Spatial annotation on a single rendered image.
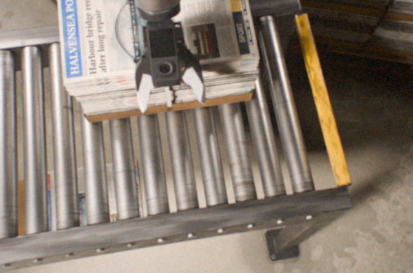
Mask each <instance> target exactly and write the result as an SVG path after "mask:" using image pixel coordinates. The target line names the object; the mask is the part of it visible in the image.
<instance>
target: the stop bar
mask: <svg viewBox="0 0 413 273"><path fill-rule="evenodd" d="M294 20H295V23H296V27H297V32H298V35H299V42H300V45H301V49H302V53H303V57H304V60H305V64H306V68H307V72H308V76H309V79H310V84H311V87H312V92H313V95H314V99H315V102H316V106H317V111H318V114H319V121H320V124H321V129H322V132H323V136H324V139H325V144H326V147H327V151H328V156H329V159H330V163H331V166H332V171H333V174H334V179H335V182H336V186H337V187H338V188H343V187H350V186H351V185H352V182H351V178H350V174H349V171H348V167H347V162H346V160H345V154H344V153H343V148H342V145H341V141H340V138H339V134H338V131H337V126H336V122H335V119H334V115H333V112H332V108H331V105H330V100H329V98H328V93H327V90H326V86H325V82H324V79H323V74H322V71H321V65H320V62H319V58H318V55H317V50H316V47H315V44H314V36H313V35H312V32H311V29H310V25H309V22H308V17H307V14H297V15H296V16H295V18H294Z"/></svg>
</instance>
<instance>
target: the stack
mask: <svg viewBox="0 0 413 273"><path fill-rule="evenodd" d="M311 1H320V2H326V3H335V4H340V5H349V6H358V7H363V8H365V7H367V8H375V9H380V10H385V9H386V8H387V11H386V13H387V12H394V13H399V14H408V15H413V0H311ZM299 2H300V0H299ZM386 13H385V14H386ZM300 14H307V17H308V22H309V25H310V29H311V32H312V35H313V36H314V37H320V38H325V39H331V40H335V41H342V42H346V43H347V42H350V43H357V44H363V43H364V42H366V45H368V46H377V47H383V48H391V49H396V50H404V51H409V52H413V22H411V21H410V22H406V21H398V20H393V19H385V18H383V16H382V17H378V16H372V15H363V14H355V13H345V12H337V11H332V10H324V9H318V8H310V7H305V6H301V13H300ZM314 44H315V47H316V50H317V55H318V58H319V62H321V63H328V64H332V65H340V66H347V67H356V68H363V69H368V70H375V71H380V72H388V73H392V74H400V75H404V76H412V77H413V57H408V56H407V57H403V56H395V55H390V54H382V53H377V52H369V51H364V50H363V49H362V48H361V50H359V49H354V48H347V47H342V46H335V45H324V44H319V43H314ZM321 51H327V52H334V53H339V54H346V55H352V56H358V57H366V58H371V59H378V60H383V61H395V62H399V63H407V64H409V65H408V66H407V67H404V66H397V65H389V64H384V63H373V62H368V61H360V60H357V59H349V58H344V57H336V56H329V55H325V54H321ZM284 56H285V57H293V58H297V59H304V57H303V53H302V49H301V45H300V42H299V40H296V39H290V40H289V42H288V46H287V49H286V52H285V55H284Z"/></svg>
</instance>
